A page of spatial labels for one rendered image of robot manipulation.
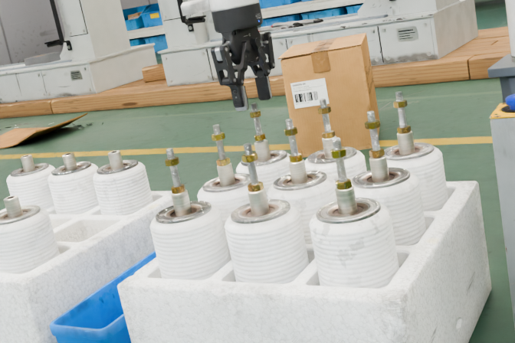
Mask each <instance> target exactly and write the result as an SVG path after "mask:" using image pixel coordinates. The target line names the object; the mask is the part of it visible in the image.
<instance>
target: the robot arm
mask: <svg viewBox="0 0 515 343"><path fill-rule="evenodd" d="M505 2H506V10H507V23H508V31H509V38H510V52H511V60H512V62H514V63H515V0H505ZM181 9H182V16H187V15H193V14H197V13H201V12H204V11H211V12H212V19H213V23H214V27H215V31H216V32H217V33H221V34H222V45H221V46H219V47H212V48H211V54H212V59H213V62H214V65H215V69H216V73H217V76H218V81H219V83H220V85H221V86H228V87H230V89H231V95H232V99H233V104H234V106H235V109H236V110H237V111H245V110H247V109H249V105H248V98H247V94H246V89H245V86H243V85H244V72H245V71H246V70H247V69H248V66H249V67H251V69H252V71H253V73H254V75H255V76H257V77H255V83H256V87H257V94H258V98H259V100H269V99H271V98H272V94H271V85H270V81H269V76H268V75H269V74H270V72H271V69H274V68H275V62H274V50H273V44H272V37H271V33H270V32H269V31H268V32H263V33H260V32H259V31H258V27H257V26H258V25H261V24H262V22H263V18H262V14H261V7H260V2H259V0H192V1H189V2H183V3H182V5H181ZM264 46H265V47H264ZM265 54H267V55H268V62H266V60H267V57H266V55H265ZM233 63H234V64H235V65H234V66H233V65H232V64H233ZM258 65H259V67H258ZM223 70H226V71H227V72H228V74H227V77H225V75H224V71H223ZM235 72H238V78H236V76H235Z"/></svg>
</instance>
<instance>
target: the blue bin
mask: <svg viewBox="0 0 515 343"><path fill-rule="evenodd" d="M155 258H156V251H153V252H152V253H151V254H149V255H148V256H146V257H144V258H143V259H142V260H140V261H139V262H138V263H136V264H134V265H133V266H131V267H130V268H129V269H127V270H126V271H124V272H123V273H121V274H120V275H118V276H117V277H116V278H114V279H112V280H111V281H109V282H108V283H107V284H106V285H104V286H102V287H101V288H99V289H98V290H97V291H96V292H94V293H92V294H91V295H89V296H88V297H87V298H85V299H84V300H82V301H81V302H79V303H77V304H76V305H75V306H73V307H72V308H71V309H69V310H67V311H66V312H65V313H63V314H62V315H60V316H59V317H57V318H56V319H55V320H53V321H52V322H51V323H50V325H49V326H50V330H51V333H52V335H53V336H55V337H56V339H57V343H131V340H130V334H129V331H128V328H127V324H126V319H125V315H124V312H123V307H122V304H121V301H120V295H119V292H118V288H117V286H118V284H119V283H121V282H122V281H124V280H125V279H126V278H128V277H129V276H133V275H134V273H135V272H136V271H137V270H139V269H141V268H142V267H143V266H145V265H146V264H147V263H149V262H150V261H152V260H153V259H155Z"/></svg>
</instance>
